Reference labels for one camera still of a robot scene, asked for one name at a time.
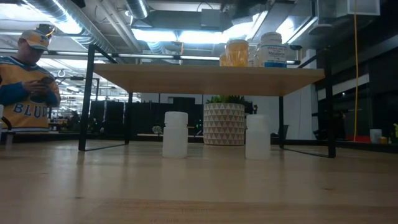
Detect small translucent white bottle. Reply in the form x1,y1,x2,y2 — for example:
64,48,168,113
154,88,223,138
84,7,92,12
161,111,189,159
244,114,271,161

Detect orange pill bottle white cap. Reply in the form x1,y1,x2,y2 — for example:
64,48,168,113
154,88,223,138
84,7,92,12
225,39,249,68

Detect white melatonin supplement bottle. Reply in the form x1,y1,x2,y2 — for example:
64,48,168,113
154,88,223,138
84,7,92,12
248,46,261,68
259,31,287,68

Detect wooden shelf with black legs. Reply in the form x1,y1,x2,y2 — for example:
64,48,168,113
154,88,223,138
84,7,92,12
77,43,338,159

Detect succulent in patterned grey pot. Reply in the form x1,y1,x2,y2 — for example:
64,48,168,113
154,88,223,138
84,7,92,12
203,95,246,146

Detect bright ceiling light panel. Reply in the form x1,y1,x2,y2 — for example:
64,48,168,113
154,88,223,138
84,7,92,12
130,27,268,44

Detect black partition panels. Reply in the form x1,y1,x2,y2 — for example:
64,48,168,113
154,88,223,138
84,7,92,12
90,99,205,141

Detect person's phone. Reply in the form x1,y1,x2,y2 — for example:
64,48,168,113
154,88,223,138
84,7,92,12
37,76,55,86

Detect red flat object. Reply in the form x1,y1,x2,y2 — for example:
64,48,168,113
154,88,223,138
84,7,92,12
346,134,373,143

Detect person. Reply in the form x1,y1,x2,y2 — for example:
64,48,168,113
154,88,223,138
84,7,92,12
0,29,62,133

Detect white cup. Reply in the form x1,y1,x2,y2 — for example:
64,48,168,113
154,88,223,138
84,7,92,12
369,128,383,144

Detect white ceiling unit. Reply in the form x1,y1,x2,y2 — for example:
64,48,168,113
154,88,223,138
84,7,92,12
335,0,382,18

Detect silver ventilation duct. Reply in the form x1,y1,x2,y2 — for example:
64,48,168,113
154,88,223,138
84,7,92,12
124,0,150,20

